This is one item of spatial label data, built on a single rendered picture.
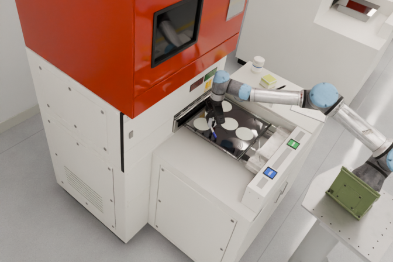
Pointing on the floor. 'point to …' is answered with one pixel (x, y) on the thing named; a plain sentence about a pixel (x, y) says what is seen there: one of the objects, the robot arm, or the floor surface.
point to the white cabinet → (207, 213)
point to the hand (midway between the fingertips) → (211, 127)
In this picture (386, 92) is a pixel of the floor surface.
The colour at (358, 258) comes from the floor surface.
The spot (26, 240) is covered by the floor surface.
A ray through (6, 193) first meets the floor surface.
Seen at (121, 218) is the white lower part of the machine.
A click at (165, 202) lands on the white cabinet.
